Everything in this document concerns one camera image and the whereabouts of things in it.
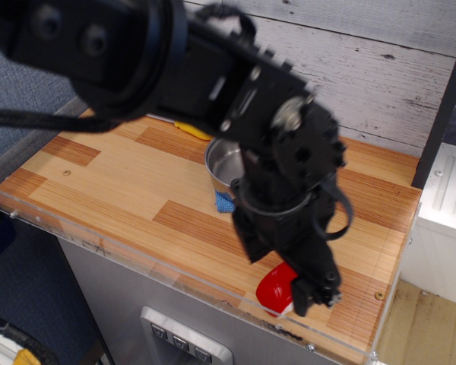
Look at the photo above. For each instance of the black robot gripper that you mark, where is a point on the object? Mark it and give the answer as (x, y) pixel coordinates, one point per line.
(297, 233)

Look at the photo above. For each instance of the red toy sushi box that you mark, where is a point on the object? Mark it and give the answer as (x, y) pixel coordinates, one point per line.
(274, 291)

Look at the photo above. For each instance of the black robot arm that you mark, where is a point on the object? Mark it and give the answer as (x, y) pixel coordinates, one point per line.
(127, 59)

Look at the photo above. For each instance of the blue cloth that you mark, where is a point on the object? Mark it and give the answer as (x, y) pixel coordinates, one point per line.
(223, 204)

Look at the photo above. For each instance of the stainless steel pot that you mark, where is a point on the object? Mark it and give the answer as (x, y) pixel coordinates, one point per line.
(223, 162)

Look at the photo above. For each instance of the silver button panel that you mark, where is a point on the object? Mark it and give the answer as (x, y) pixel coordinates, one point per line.
(184, 338)

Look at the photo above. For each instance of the white aluminium side unit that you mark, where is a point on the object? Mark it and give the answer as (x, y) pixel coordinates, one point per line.
(430, 258)

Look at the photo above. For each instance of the yellow white toy knife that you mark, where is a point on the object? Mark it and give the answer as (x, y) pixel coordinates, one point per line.
(190, 129)

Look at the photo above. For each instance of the clear acrylic guard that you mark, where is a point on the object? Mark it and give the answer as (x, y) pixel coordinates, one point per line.
(180, 255)

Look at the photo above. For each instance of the dark right post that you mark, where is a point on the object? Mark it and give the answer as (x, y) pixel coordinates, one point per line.
(437, 133)

